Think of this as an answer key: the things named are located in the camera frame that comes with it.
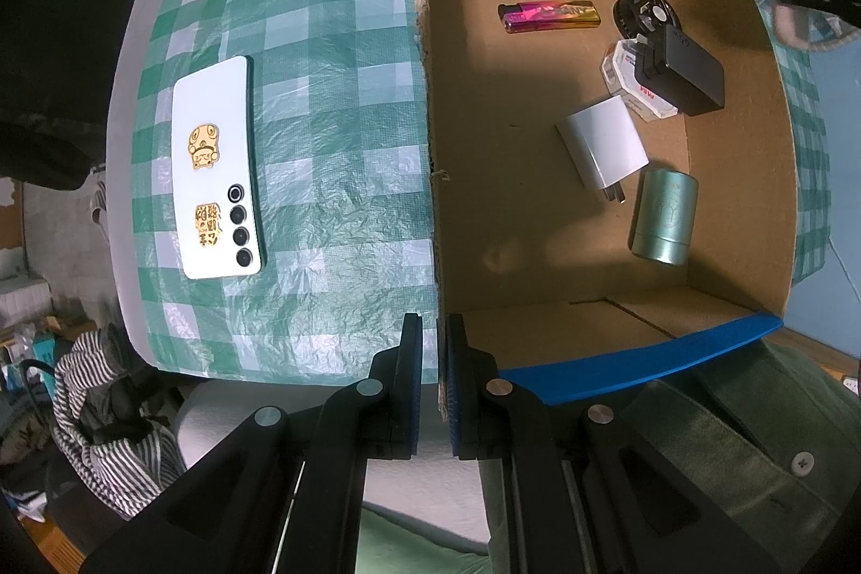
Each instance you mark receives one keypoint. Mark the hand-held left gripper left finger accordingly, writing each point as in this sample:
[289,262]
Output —
[410,386]

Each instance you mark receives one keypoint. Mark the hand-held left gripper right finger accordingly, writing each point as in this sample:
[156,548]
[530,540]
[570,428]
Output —
[457,386]

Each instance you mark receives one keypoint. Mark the black charger block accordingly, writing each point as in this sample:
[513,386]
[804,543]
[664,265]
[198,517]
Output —
[686,73]

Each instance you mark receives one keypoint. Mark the cardboard box with blue rim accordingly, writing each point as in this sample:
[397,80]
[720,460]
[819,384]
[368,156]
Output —
[538,224]

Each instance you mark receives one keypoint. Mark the white hexagonal box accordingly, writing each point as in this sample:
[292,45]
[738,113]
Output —
[615,66]

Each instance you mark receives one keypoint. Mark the white charger plug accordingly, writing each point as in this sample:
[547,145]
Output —
[602,140]

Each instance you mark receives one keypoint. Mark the green metal can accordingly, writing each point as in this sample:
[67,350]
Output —
[662,217]

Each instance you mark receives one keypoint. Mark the pink and gold lighter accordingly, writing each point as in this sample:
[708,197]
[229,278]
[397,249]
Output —
[548,16]

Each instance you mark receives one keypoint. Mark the large-check green plastic tablecloth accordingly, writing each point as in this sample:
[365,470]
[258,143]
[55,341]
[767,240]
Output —
[323,143]

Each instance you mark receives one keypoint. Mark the striped cloth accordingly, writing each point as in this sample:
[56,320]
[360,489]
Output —
[87,359]

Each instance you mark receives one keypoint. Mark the white smartphone with gold stickers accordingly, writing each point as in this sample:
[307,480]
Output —
[215,90]

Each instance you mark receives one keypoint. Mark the black cloth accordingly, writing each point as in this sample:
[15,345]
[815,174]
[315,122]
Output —
[54,76]

